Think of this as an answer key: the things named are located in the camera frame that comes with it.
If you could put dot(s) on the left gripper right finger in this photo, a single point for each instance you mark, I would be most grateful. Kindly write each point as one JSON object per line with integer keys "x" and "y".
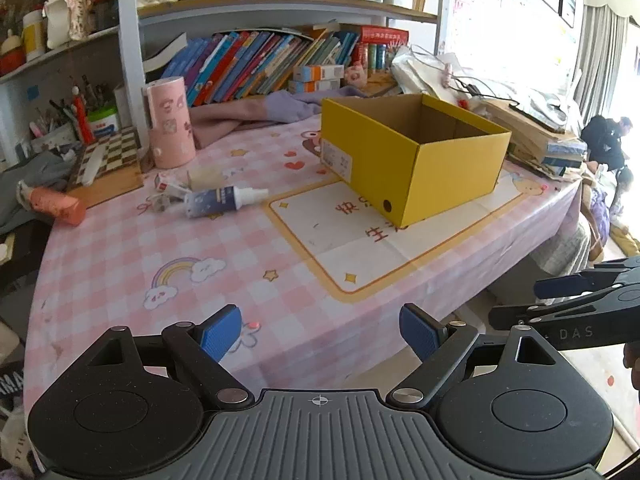
{"x": 442, "y": 351}

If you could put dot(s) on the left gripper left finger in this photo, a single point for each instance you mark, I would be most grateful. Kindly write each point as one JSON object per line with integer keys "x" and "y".
{"x": 196, "y": 351}

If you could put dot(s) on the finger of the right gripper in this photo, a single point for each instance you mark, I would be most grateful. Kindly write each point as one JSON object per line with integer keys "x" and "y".
{"x": 612, "y": 299}
{"x": 603, "y": 275}

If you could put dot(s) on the white red paper card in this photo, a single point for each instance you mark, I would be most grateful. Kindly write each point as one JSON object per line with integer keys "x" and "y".
{"x": 166, "y": 184}

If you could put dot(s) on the beige foam block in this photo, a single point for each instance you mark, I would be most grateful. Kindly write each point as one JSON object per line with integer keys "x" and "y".
{"x": 205, "y": 178}

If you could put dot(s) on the stack of old books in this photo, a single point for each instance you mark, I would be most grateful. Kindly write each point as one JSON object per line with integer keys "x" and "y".
{"x": 554, "y": 154}

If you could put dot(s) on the pink checked tablecloth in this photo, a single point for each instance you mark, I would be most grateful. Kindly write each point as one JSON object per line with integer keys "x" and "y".
{"x": 318, "y": 275}

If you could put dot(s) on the white small plug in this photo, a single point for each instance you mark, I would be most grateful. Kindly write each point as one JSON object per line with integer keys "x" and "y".
{"x": 160, "y": 202}

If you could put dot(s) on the yellow cardboard box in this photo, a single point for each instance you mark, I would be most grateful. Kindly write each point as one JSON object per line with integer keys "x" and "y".
{"x": 412, "y": 156}

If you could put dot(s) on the wooden chess board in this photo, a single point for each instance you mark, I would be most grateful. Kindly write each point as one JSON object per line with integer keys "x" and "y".
{"x": 119, "y": 172}

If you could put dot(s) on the orange pink bottle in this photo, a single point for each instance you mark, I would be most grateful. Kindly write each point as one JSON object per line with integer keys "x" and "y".
{"x": 54, "y": 204}

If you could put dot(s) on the pink cylinder container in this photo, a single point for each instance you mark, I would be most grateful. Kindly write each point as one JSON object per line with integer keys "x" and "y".
{"x": 171, "y": 138}

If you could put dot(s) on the pink purple cloth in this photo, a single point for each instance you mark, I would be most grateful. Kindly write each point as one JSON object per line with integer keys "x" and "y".
{"x": 212, "y": 122}

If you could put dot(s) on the grey clothing pile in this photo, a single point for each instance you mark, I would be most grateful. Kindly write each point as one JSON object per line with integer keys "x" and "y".
{"x": 45, "y": 169}

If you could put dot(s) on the red figurine pen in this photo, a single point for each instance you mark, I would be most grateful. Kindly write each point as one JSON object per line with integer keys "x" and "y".
{"x": 82, "y": 118}

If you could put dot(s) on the white tote bag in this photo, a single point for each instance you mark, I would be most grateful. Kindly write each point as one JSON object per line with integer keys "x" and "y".
{"x": 417, "y": 73}

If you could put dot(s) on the orange white box lower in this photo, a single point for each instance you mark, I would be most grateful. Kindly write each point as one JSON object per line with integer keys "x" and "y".
{"x": 314, "y": 86}

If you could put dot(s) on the orange white box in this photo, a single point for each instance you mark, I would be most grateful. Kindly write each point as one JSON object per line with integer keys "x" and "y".
{"x": 314, "y": 86}
{"x": 312, "y": 73}

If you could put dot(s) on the pink pig plush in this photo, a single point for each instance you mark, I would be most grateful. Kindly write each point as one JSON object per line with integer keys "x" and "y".
{"x": 356, "y": 76}

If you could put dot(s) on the orange white box upper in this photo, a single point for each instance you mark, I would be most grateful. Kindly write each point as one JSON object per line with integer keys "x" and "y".
{"x": 312, "y": 73}

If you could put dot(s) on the red thick dictionary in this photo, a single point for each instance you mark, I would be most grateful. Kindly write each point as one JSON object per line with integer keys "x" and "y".
{"x": 374, "y": 34}

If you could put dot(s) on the white rabbit figurine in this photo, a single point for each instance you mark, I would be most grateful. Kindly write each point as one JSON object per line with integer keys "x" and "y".
{"x": 67, "y": 21}

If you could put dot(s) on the white shelf post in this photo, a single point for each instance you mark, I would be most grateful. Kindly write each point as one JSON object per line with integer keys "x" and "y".
{"x": 132, "y": 70}

